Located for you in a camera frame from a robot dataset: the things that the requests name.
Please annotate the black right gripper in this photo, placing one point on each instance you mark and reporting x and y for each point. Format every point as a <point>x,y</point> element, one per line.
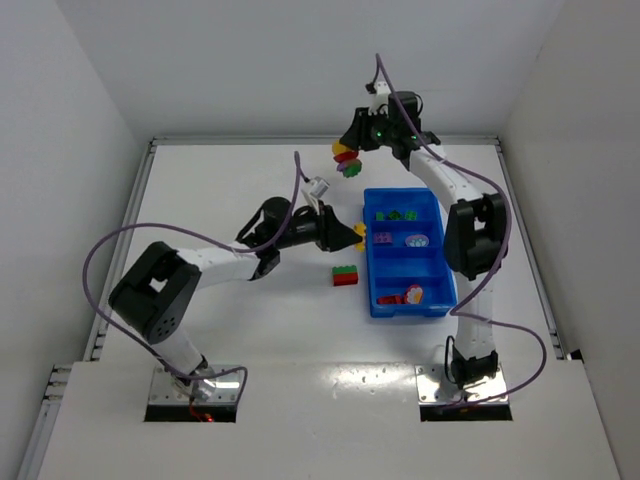
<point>361,130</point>

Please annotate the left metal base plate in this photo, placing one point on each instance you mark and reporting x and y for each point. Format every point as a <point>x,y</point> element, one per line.
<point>222,390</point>

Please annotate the red bottom lego brick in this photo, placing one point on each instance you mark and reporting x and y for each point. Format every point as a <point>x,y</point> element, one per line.
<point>345,279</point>

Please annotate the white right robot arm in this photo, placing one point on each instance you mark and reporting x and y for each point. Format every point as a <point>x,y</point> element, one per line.
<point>477,229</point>

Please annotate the red curved lego brick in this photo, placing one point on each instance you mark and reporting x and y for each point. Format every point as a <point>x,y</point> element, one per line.
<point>391,300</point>

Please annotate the blue compartment bin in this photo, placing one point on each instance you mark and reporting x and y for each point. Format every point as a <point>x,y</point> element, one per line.
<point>392,269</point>

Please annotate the small green lego piece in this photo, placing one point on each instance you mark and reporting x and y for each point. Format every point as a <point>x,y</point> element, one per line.
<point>392,215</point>

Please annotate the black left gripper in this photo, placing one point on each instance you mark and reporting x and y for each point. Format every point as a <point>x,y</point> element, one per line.
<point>323,231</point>

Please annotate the purple flower lego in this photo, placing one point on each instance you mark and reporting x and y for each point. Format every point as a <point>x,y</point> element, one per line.
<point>417,241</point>

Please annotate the metal base plate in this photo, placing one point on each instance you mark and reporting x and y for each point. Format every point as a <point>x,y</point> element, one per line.
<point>434,390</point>
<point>222,390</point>

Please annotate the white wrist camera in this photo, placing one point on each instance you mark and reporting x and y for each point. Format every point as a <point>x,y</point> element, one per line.
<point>313,190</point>
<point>379,92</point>

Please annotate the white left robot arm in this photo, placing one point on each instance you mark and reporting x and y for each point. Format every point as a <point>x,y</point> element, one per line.
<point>154,294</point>

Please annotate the purple curved lego brick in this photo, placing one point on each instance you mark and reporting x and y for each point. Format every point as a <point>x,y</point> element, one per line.
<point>383,238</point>

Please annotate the green top lego brick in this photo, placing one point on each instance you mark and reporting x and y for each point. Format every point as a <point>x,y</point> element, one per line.
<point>344,270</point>

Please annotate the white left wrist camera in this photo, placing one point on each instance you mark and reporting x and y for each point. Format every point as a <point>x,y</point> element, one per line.
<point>313,190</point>

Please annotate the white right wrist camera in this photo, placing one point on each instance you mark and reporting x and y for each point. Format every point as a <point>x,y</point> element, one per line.
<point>379,92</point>

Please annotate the yellow lego piece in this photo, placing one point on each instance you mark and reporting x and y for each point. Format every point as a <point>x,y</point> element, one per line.
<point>360,229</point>

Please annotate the red flower lego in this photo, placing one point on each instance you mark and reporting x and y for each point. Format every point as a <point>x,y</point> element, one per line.
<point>413,295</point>

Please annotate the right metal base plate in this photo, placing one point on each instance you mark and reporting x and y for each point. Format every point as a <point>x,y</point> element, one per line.
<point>434,390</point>

